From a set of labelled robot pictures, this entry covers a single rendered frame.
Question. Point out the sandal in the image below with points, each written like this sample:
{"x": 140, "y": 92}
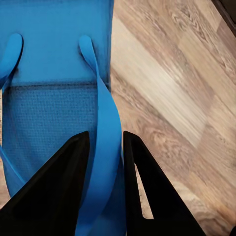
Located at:
{"x": 55, "y": 77}

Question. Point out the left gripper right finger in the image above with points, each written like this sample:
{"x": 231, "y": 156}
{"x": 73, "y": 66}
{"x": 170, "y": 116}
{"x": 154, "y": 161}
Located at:
{"x": 171, "y": 215}

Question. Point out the nightstand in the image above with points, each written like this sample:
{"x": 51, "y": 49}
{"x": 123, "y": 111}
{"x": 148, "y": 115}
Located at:
{"x": 227, "y": 9}

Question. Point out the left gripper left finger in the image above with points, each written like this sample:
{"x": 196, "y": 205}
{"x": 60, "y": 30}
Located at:
{"x": 48, "y": 204}

